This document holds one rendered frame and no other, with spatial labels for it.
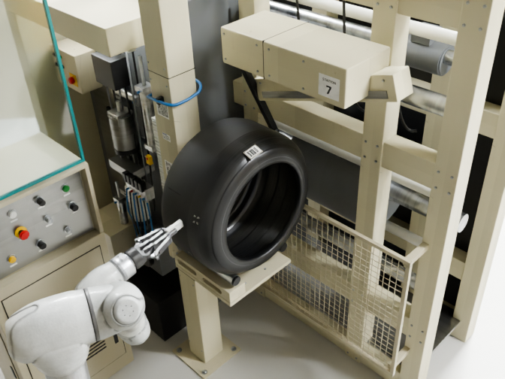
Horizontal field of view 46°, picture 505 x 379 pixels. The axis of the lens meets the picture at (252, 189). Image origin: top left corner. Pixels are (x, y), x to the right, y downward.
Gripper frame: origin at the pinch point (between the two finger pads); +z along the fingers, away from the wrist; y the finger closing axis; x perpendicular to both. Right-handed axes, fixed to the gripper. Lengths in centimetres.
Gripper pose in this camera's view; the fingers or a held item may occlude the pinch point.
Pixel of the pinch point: (174, 228)
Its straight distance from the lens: 215.9
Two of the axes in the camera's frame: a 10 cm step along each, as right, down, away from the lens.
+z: 7.0, -5.4, 4.7
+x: 1.3, 7.5, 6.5
